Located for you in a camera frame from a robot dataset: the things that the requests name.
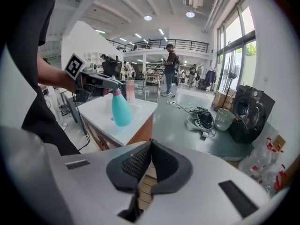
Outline pale green laundry basket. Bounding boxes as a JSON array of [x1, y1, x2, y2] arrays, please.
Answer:
[[214, 108, 236, 132]]

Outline turquoise sponge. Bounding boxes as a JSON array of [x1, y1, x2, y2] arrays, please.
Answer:
[[103, 83, 133, 128]]

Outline black washing machine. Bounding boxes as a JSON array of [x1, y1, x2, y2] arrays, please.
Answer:
[[231, 85, 276, 144]]

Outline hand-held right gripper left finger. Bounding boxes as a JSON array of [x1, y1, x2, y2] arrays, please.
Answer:
[[53, 139, 152, 225]]

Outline grey backpack with cables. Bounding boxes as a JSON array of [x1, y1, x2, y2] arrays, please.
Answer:
[[186, 106, 216, 138]]

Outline person's black clothing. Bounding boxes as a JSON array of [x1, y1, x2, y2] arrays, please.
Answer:
[[0, 0, 82, 157]]

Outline light wooden frame chair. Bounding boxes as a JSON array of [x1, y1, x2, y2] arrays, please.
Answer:
[[143, 73, 162, 102]]

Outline pink soap dispenser bottle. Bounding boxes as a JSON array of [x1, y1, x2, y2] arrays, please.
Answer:
[[125, 76, 136, 104]]

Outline cardboard boxes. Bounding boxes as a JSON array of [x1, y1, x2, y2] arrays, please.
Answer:
[[213, 89, 237, 110]]

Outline black balcony railing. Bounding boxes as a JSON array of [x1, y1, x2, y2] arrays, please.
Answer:
[[106, 38, 210, 53]]

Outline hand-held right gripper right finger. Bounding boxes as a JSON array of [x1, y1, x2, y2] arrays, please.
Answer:
[[140, 139, 270, 225]]

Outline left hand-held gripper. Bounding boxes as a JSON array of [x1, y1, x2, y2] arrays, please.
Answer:
[[64, 52, 126, 103]]

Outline clothes rack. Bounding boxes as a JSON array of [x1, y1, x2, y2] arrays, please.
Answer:
[[205, 67, 218, 91]]

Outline person's left forearm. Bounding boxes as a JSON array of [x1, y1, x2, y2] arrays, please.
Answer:
[[37, 56, 77, 93]]

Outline black standing fan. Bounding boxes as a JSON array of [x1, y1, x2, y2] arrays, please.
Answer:
[[221, 60, 237, 110]]

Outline white sink basin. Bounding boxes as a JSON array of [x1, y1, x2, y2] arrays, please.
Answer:
[[78, 93, 158, 147]]

